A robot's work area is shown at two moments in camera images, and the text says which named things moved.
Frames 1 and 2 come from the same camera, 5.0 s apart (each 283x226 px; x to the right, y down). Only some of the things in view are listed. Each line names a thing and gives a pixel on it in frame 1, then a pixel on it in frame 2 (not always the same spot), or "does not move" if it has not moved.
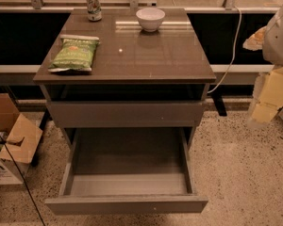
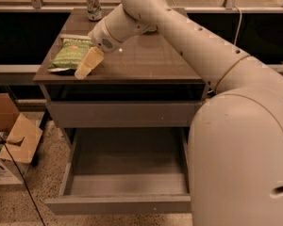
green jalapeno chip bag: [74, 53] does not move
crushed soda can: [93, 6] does not move
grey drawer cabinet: [141, 79] does not move
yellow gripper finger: [272, 90] -> [101, 39]
